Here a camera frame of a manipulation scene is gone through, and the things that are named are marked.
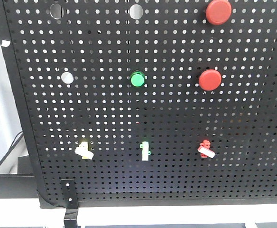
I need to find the yellow toggle switch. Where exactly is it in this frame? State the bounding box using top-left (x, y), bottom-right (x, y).
top-left (75, 141), bottom-right (94, 160)

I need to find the black perforated pegboard panel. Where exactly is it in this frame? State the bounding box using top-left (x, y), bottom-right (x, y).
top-left (0, 0), bottom-right (277, 208)

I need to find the green round push button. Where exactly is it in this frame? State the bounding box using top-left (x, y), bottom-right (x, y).
top-left (130, 70), bottom-right (145, 87)

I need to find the lower red push button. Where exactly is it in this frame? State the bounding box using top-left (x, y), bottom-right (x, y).
top-left (198, 69), bottom-right (222, 91)

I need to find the red push button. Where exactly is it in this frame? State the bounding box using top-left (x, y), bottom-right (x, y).
top-left (198, 69), bottom-right (222, 91)
top-left (205, 0), bottom-right (232, 25)

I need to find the black left pegboard clamp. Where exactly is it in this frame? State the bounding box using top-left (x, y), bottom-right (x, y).
top-left (60, 179), bottom-right (79, 228)

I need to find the upper red push button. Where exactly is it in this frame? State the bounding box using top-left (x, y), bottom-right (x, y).
top-left (205, 0), bottom-right (232, 25)

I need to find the black open box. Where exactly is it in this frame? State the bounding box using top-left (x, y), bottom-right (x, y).
top-left (0, 134), bottom-right (38, 199)

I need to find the green toggle switch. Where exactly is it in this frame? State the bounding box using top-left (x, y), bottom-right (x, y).
top-left (139, 141), bottom-right (151, 161)

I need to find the red toggle switch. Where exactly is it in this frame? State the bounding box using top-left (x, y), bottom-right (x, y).
top-left (197, 140), bottom-right (216, 158)

